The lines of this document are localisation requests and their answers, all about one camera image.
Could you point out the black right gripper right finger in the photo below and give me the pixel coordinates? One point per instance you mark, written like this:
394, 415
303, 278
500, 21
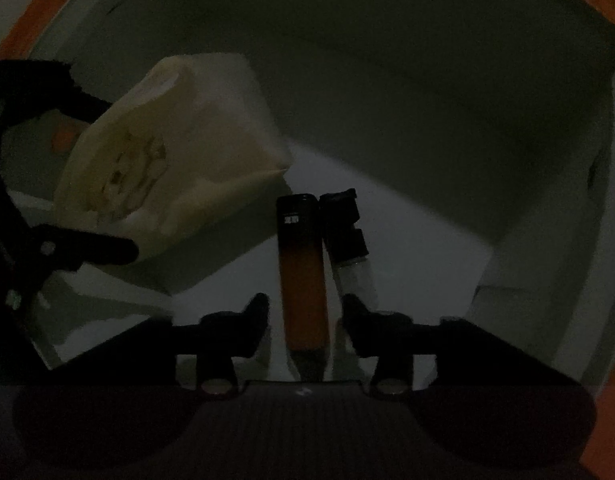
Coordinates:
374, 334

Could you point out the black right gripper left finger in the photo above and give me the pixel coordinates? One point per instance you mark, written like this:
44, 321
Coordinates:
229, 334

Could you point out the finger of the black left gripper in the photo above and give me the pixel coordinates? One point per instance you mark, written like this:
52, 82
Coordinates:
32, 88
53, 248

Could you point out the clear lighter with black cap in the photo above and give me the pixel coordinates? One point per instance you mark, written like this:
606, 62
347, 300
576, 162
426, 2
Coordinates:
346, 247

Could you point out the orange lighter with black cap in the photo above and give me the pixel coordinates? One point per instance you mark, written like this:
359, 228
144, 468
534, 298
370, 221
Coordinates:
303, 286

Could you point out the clear bag of snacks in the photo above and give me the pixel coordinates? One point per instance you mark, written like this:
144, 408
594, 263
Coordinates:
177, 159

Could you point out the open white cardboard box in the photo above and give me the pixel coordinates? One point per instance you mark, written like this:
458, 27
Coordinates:
219, 268

